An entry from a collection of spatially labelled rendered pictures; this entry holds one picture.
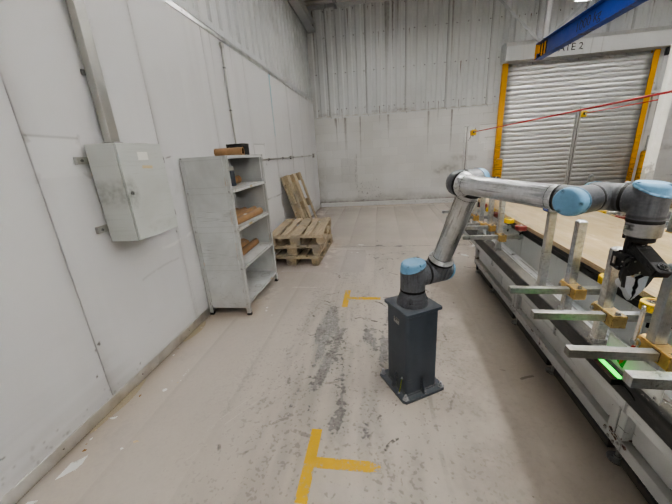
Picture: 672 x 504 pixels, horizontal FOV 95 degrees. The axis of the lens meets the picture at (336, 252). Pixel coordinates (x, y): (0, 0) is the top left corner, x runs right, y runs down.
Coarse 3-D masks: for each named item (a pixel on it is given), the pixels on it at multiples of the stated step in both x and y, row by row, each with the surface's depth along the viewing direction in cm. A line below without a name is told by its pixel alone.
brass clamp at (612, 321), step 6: (594, 306) 126; (600, 306) 123; (606, 312) 119; (612, 312) 118; (606, 318) 119; (612, 318) 116; (618, 318) 116; (624, 318) 115; (606, 324) 119; (612, 324) 117; (618, 324) 116; (624, 324) 116
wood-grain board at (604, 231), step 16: (496, 208) 302; (512, 208) 298; (528, 208) 293; (528, 224) 237; (544, 224) 234; (560, 224) 232; (592, 224) 226; (608, 224) 224; (560, 240) 195; (592, 240) 191; (608, 240) 190; (656, 240) 184; (592, 256) 166; (656, 288) 128
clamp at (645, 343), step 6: (642, 336) 104; (642, 342) 102; (648, 342) 100; (654, 348) 98; (660, 348) 97; (666, 348) 96; (660, 354) 96; (666, 354) 94; (660, 360) 96; (666, 360) 94; (660, 366) 96; (666, 366) 94
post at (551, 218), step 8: (552, 216) 162; (552, 224) 163; (544, 232) 168; (552, 232) 164; (544, 240) 168; (552, 240) 166; (544, 248) 168; (544, 256) 169; (544, 264) 170; (544, 272) 172; (544, 280) 173
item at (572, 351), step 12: (564, 348) 103; (576, 348) 100; (588, 348) 100; (600, 348) 100; (612, 348) 99; (624, 348) 99; (636, 348) 99; (648, 348) 98; (636, 360) 98; (648, 360) 97
